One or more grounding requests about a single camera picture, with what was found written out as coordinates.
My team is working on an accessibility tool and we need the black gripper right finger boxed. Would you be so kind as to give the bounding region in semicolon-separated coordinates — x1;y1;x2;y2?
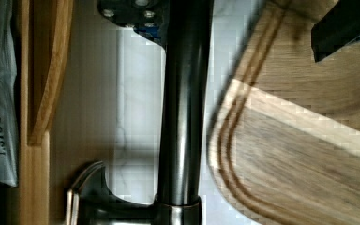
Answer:
311;0;360;62

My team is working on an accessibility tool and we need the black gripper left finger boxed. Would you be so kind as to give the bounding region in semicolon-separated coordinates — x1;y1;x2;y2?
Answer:
97;0;169;47

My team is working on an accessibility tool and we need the wooden drawer with black handle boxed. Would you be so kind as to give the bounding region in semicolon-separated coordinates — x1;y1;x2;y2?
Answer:
16;0;215;225

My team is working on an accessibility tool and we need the wooden cutting board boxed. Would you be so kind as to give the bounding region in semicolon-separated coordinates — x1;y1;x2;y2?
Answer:
208;0;360;225

